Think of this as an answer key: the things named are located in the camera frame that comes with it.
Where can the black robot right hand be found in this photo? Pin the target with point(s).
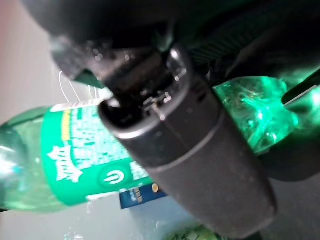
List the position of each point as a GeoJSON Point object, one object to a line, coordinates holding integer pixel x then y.
{"type": "Point", "coordinates": [190, 155]}

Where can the green soda bottle yellow cap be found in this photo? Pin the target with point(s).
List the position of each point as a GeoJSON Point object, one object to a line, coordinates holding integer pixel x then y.
{"type": "Point", "coordinates": [75, 140]}

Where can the green drink can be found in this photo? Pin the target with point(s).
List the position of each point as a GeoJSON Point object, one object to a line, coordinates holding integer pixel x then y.
{"type": "Point", "coordinates": [195, 233]}

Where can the blue cookie box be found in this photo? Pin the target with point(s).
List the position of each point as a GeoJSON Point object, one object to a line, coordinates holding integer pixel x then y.
{"type": "Point", "coordinates": [135, 197]}

